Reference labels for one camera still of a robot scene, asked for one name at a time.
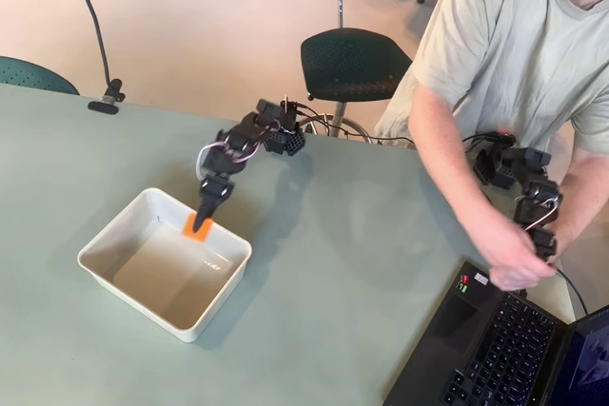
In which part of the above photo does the person in grey t-shirt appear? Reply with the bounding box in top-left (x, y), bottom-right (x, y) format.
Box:
top-left (373, 0), bottom-right (609, 155)

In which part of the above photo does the long black looped cable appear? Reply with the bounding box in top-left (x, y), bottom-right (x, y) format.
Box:
top-left (554, 267), bottom-right (591, 317)

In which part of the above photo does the person's left hand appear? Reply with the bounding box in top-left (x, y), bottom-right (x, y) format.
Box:
top-left (554, 229), bottom-right (570, 262)

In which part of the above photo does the person's left forearm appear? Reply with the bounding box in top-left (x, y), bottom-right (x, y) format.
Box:
top-left (554, 137), bottom-right (609, 255)

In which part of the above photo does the black leader arm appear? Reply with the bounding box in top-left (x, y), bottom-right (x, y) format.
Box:
top-left (473, 132), bottom-right (565, 264)

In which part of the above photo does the black gooseneck clamp holder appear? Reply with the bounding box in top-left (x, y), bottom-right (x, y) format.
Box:
top-left (81, 0), bottom-right (128, 116)

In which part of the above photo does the person's right forearm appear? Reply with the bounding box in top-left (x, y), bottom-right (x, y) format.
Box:
top-left (407, 85), bottom-right (524, 260)

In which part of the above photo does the dark green perforated stool chair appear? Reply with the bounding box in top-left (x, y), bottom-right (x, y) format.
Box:
top-left (300, 0), bottom-right (413, 144)

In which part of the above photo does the person's right hand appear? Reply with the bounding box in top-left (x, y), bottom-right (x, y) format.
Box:
top-left (489, 239), bottom-right (556, 291)

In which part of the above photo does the small orange cube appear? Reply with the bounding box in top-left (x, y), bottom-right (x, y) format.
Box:
top-left (182, 213), bottom-right (214, 243)

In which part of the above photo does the thin black cable between arms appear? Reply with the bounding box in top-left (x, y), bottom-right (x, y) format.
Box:
top-left (297, 104), bottom-right (418, 148)

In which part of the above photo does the white plastic bin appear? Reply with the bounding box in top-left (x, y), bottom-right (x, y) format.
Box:
top-left (77, 186), bottom-right (253, 344)

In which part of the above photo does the black laptop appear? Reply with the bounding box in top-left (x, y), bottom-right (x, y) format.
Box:
top-left (383, 261), bottom-right (609, 406)

